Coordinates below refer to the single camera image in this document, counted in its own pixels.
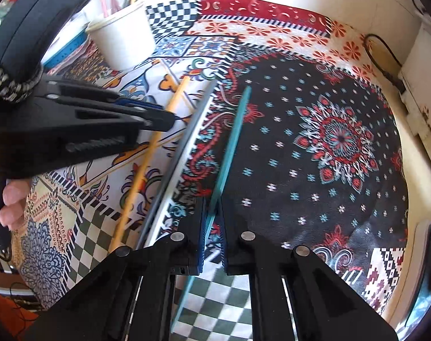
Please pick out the orange cloth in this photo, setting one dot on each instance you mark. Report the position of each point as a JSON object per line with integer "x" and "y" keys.
{"x": 6, "y": 316}

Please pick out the teal chopstick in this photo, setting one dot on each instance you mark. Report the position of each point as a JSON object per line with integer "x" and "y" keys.
{"x": 235, "y": 138}

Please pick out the white blue plastic basket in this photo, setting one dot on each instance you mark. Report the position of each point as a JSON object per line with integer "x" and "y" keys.
{"x": 68, "y": 51}

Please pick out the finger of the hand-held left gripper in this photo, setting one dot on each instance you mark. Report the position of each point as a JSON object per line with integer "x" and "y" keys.
{"x": 95, "y": 94}
{"x": 130, "y": 119}

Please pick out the person's left hand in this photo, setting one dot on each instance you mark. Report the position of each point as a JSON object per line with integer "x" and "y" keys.
{"x": 16, "y": 202}

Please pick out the yellow chopstick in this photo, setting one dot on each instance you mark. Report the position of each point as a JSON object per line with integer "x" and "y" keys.
{"x": 141, "y": 177}

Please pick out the white cup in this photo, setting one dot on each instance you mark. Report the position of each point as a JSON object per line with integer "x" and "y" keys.
{"x": 125, "y": 39}

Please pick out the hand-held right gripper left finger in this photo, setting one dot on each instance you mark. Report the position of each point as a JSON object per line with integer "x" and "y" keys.
{"x": 202, "y": 236}

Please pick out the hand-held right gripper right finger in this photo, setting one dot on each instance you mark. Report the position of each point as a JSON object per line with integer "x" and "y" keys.
{"x": 224, "y": 241}

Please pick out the patterned patchwork tablecloth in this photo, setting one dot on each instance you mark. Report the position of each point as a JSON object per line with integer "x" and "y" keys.
{"x": 307, "y": 184}

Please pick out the grey chopstick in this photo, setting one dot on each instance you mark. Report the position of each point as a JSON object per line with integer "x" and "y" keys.
{"x": 189, "y": 152}

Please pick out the white rice cooker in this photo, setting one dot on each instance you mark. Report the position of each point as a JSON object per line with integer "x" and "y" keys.
{"x": 425, "y": 106}

